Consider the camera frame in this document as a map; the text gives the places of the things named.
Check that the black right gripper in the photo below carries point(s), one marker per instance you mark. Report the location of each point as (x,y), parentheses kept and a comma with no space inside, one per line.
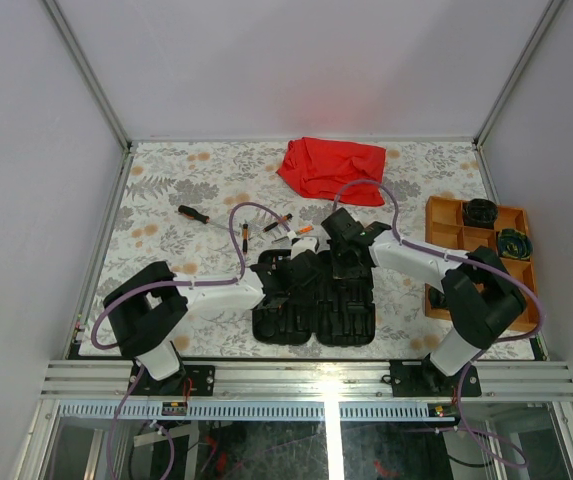
(337,273)

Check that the orange handled small saw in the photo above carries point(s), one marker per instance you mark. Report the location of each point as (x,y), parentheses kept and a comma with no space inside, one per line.
(301,231)

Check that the small orange black screwdriver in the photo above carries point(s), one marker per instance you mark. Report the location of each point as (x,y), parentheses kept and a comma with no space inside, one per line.
(279,222)

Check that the orange handled precision screwdriver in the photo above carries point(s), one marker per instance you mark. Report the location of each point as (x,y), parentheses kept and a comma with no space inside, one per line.
(245,237)

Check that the black plastic tool case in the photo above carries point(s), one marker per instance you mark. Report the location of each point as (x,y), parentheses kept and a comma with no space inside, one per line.
(343,313)

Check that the black orange large screwdriver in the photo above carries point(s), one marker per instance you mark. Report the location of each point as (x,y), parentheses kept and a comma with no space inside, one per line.
(194,214)

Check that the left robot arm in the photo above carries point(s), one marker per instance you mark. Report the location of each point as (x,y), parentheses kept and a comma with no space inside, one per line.
(145,311)

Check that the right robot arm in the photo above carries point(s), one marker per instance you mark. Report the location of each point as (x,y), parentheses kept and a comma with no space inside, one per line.
(482,298)

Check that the red cloth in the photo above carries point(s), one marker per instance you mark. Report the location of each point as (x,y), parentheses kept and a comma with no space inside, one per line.
(319,169)

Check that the floral patterned table mat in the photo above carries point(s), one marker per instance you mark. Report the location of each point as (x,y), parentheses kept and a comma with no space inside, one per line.
(234,182)

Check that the orange wooden divided tray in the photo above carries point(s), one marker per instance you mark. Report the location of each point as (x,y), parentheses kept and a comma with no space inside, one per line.
(444,227)

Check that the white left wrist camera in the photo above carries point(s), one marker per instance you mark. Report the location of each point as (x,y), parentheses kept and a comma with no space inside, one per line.
(301,243)

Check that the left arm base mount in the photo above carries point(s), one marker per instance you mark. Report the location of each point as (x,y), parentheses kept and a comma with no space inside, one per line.
(191,381)

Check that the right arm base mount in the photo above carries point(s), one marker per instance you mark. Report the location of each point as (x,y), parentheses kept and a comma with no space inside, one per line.
(420,379)

